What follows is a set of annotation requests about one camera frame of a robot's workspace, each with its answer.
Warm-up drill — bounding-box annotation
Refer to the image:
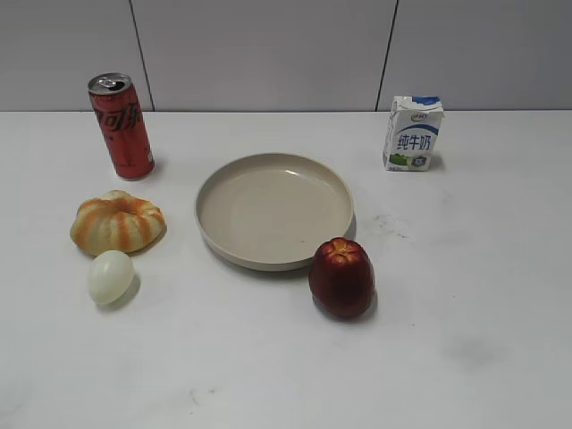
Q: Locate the beige round plate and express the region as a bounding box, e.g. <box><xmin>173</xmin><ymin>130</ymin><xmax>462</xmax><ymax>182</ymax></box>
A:
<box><xmin>195</xmin><ymin>153</ymin><xmax>356</xmax><ymax>272</ymax></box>

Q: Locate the red apple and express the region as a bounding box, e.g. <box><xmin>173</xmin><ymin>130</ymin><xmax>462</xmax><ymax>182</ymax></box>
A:
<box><xmin>308</xmin><ymin>237</ymin><xmax>375</xmax><ymax>318</ymax></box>

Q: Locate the white egg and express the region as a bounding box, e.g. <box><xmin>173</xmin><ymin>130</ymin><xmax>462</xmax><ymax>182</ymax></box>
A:
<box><xmin>88</xmin><ymin>250</ymin><xmax>135</xmax><ymax>305</ymax></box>

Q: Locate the red cola can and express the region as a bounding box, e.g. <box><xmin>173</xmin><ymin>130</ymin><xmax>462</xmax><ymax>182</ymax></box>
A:
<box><xmin>88</xmin><ymin>72</ymin><xmax>155</xmax><ymax>180</ymax></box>

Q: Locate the white blue milk carton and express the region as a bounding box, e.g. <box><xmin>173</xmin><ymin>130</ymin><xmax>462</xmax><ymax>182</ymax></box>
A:
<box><xmin>382</xmin><ymin>96</ymin><xmax>444</xmax><ymax>172</ymax></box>

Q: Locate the striped croissant bread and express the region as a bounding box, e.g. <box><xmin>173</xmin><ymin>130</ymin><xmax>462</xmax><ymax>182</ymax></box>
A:
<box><xmin>70</xmin><ymin>190</ymin><xmax>166</xmax><ymax>257</ymax></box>

